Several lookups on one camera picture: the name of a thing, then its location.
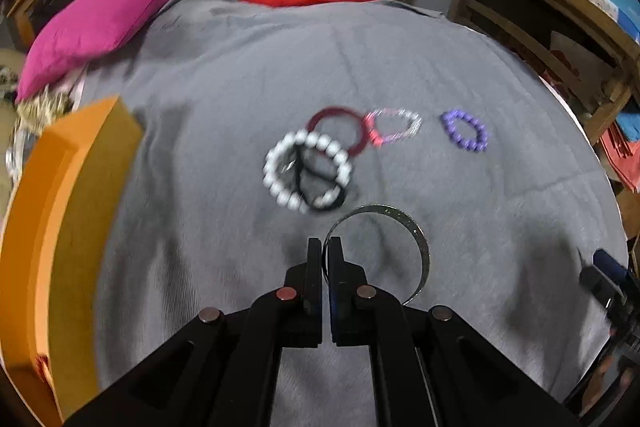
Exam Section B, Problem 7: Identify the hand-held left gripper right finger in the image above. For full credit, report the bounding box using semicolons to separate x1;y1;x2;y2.
327;237;576;427

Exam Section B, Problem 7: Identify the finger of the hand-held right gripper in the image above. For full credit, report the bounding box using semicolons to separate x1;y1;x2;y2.
580;249;632;295

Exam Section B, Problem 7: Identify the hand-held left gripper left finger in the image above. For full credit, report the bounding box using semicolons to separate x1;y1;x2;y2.
65;238;322;427

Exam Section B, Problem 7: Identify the white pearl bead bracelet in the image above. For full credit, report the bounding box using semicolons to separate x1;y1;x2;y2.
263;130;356;214

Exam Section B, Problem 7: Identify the silver metal bangle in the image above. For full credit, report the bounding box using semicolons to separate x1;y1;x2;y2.
322;203;431;306

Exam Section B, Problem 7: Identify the black cord with ring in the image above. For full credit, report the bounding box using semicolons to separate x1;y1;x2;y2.
287;142;337;202

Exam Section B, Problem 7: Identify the maroon bangle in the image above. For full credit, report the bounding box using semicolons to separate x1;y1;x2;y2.
306;106;370;158

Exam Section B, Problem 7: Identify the pink clear bead bracelet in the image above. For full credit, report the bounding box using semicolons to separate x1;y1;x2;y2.
365;107;423;148

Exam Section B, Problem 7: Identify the purple bead bracelet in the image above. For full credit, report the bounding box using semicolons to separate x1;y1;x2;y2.
440;109;489;154

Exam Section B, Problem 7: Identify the orange box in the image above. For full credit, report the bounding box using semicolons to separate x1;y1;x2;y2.
0;95;146;425

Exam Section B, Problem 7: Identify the stack of red books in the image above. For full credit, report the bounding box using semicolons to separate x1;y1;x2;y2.
597;104;640;194

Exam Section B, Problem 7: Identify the grey blanket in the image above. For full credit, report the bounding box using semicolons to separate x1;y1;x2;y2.
75;0;628;427

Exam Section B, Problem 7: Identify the beige patterned cloth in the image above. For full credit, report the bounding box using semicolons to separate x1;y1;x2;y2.
15;86;77;124

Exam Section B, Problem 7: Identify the magenta pillow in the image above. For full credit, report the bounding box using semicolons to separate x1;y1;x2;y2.
15;0;196;102

